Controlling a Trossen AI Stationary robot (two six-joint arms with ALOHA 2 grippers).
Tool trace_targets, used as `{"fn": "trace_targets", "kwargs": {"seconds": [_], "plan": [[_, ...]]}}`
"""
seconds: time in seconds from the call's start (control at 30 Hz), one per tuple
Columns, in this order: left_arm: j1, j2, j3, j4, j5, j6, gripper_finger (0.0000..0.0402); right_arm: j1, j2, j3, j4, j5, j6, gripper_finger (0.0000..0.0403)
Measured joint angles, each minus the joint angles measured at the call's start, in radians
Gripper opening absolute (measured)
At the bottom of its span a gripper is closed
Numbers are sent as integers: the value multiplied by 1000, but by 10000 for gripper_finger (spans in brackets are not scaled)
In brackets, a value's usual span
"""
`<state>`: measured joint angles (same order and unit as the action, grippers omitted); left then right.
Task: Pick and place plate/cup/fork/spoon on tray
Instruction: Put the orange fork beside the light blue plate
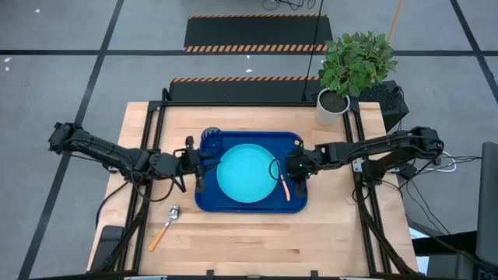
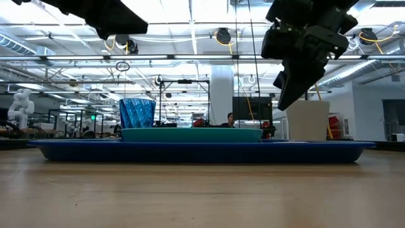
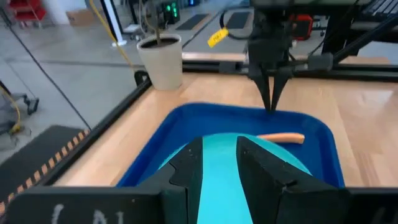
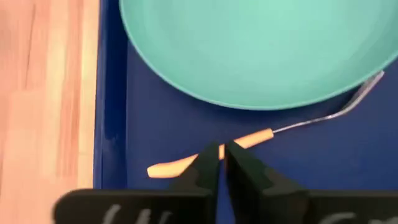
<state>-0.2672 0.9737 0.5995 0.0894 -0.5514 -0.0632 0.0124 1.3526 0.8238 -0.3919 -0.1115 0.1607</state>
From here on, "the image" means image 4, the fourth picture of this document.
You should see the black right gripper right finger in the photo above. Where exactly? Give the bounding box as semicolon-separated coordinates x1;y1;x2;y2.
224;140;398;224

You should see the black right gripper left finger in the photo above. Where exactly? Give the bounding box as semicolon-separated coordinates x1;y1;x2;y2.
52;141;221;224

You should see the orange-handled metal fork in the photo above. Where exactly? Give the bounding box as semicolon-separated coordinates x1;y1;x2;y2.
146;70;386;179

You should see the blue plastic tray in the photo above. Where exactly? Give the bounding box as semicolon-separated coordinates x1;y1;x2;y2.
93;0;398;224

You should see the teal plastic plate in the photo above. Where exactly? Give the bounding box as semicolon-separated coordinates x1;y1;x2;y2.
119;0;398;111

